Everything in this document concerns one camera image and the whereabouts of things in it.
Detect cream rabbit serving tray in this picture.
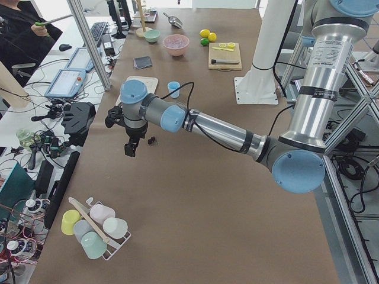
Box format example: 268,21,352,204
115,76,158,105

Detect pink plastic cup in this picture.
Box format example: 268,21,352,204
89,204,115,225

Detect dark red cherry pair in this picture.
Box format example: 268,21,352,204
147,136,158,146

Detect wooden cutting board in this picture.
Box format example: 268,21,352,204
208,43,242,70

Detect mint green bowl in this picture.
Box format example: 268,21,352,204
144,30,160,43

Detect black computer mouse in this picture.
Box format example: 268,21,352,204
59,44,72,51

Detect white wire cup rack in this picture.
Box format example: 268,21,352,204
68,197,131,260

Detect aluminium frame post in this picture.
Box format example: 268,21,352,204
67,0,111,91

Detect mint green plastic cup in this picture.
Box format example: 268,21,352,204
81,231,107,259

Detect blue teach pendant far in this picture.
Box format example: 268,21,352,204
65,47,94,73

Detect black keyboard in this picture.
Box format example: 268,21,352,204
90,22,108,47

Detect grey folded cloth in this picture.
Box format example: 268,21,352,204
133,56,152,69

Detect white plastic cup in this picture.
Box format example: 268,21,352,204
102,217,129,239

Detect blue teach pendant near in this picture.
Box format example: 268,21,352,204
44,68,86,98

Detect steel ice scoop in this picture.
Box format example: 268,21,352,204
163,12,183,29

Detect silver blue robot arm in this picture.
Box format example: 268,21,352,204
105,1,378,193

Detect yellow plastic knife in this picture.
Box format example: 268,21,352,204
211,46,234,52

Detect person in black jacket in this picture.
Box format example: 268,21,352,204
1,1,62,76

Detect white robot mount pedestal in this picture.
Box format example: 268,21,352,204
235,0,297,105

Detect yellow plastic cup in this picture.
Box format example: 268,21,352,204
61,209,81,235

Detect lemon half slice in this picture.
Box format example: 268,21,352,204
227,42,236,49

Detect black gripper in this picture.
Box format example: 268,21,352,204
105,106,147,157

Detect black computer monitor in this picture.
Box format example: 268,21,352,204
106,0,132,39

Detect blue teach pendant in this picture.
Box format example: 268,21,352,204
44,68,86,98
65,47,94,73

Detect green lime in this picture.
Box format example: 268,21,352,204
200,38,209,46

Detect grey plastic cup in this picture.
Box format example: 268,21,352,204
73,219,93,243

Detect steel muddler black tip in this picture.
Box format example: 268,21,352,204
211,59,240,64

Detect pink bowl of ice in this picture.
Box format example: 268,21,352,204
162,34,190,57

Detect wooden cup tree stand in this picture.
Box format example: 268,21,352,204
134,0,151,38

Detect whole yellow lemon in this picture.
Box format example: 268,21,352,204
207,33,217,42
199,29,210,38

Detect light blue plastic cup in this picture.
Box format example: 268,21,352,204
167,81,181,99

